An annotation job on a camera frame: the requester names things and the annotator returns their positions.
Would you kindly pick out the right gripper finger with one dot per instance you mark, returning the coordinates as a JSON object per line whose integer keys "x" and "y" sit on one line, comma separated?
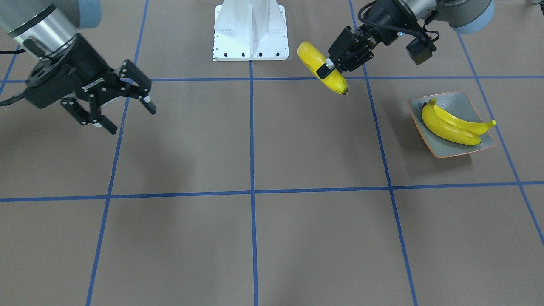
{"x": 136, "y": 84}
{"x": 92, "y": 116}

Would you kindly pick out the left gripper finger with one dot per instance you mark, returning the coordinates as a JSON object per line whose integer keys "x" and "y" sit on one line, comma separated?
{"x": 353, "y": 41}
{"x": 346, "y": 64}

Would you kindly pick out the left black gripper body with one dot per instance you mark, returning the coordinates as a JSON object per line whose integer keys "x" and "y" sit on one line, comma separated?
{"x": 383, "y": 21}

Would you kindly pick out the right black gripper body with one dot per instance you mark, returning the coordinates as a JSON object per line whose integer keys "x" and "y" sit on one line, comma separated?
{"x": 83, "y": 63}

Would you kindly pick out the yellow banana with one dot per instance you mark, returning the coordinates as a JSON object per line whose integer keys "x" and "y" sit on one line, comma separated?
{"x": 445, "y": 131}
{"x": 312, "y": 59}
{"x": 477, "y": 128}

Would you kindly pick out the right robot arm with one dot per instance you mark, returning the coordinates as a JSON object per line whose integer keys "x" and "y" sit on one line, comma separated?
{"x": 43, "y": 30}

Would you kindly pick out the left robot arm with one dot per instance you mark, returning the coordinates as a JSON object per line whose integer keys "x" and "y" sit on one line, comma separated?
{"x": 463, "y": 16}

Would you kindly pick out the grey square plate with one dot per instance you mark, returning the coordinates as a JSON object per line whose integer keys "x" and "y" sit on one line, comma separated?
{"x": 458, "y": 104}

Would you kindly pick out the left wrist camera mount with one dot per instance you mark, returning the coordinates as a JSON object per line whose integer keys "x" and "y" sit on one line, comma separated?
{"x": 422, "y": 47}

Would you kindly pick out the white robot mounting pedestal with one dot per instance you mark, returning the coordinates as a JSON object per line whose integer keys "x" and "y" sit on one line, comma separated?
{"x": 250, "y": 30}

